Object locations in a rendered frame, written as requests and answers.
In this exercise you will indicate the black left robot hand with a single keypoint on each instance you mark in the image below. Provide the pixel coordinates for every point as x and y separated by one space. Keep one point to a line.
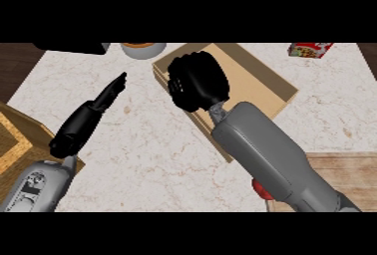
79 125

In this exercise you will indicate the open cardboard box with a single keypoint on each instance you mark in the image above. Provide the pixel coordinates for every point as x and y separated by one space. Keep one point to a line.
249 83

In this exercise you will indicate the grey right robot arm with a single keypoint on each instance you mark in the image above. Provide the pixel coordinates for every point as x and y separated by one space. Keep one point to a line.
272 156

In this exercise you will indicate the grey bowl with orange food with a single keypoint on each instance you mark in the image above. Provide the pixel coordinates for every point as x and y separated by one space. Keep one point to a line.
143 50

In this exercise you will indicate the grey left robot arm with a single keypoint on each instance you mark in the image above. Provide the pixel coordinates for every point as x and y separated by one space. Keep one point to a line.
38 187

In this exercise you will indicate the red printed snack box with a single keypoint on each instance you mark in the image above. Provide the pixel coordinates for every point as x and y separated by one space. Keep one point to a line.
309 50

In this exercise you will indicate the red pear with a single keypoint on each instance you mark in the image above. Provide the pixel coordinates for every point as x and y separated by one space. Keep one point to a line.
260 191

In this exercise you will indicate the black appliance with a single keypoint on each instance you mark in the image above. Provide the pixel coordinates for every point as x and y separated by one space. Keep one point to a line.
74 48

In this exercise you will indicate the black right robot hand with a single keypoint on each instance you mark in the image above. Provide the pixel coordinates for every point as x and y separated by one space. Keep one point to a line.
201 79

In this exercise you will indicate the pale wooden cutting board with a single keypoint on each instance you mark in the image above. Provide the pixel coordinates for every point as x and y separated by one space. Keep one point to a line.
343 181

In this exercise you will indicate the brown wooden box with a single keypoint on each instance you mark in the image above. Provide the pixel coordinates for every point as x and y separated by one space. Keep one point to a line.
22 146

